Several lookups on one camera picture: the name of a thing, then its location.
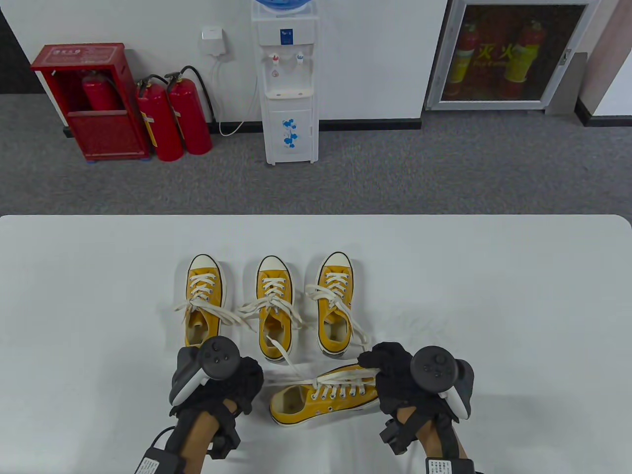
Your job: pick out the glass door fire cabinet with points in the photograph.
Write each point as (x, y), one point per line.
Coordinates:
(518, 59)

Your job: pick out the person's left hand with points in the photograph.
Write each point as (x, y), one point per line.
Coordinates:
(244, 380)

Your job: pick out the black labelled box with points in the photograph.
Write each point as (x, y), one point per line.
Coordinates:
(449, 466)
(158, 461)

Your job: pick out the person's right hand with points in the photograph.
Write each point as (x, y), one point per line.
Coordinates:
(390, 368)

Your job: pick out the grey tracking controller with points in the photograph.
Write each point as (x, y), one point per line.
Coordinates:
(217, 358)
(437, 368)

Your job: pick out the red fire extinguisher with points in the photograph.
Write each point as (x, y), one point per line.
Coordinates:
(98, 96)
(160, 123)
(190, 118)

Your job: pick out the white water dispenser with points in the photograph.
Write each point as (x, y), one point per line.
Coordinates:
(289, 123)

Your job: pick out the person's left forearm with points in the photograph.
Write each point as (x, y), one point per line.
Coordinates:
(202, 439)

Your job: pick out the red fire extinguisher cabinet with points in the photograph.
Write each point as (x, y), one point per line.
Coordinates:
(108, 133)

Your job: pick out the white wall box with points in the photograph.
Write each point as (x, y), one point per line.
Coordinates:
(215, 42)

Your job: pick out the white shoe lace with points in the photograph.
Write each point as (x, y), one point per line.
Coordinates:
(340, 377)
(273, 289)
(203, 284)

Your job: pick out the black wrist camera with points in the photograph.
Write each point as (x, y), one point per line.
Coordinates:
(397, 437)
(224, 442)

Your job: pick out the person's right forearm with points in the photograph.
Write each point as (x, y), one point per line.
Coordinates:
(434, 439)

